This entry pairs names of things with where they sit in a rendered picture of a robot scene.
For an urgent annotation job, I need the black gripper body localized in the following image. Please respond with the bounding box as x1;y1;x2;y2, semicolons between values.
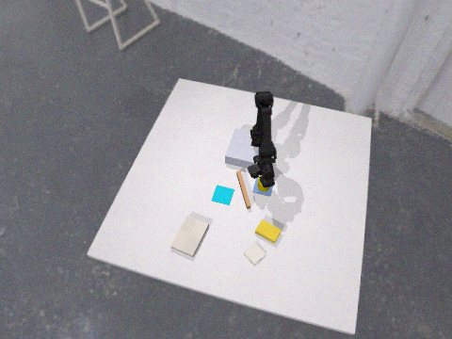
253;155;275;187

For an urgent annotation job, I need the yellow rectangular block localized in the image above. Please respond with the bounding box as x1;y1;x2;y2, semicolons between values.
255;220;282;243

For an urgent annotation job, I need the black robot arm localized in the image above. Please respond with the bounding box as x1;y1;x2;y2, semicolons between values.
248;91;277;180

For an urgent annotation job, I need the yellow cup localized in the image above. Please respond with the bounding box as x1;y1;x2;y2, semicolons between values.
258;177;269;192

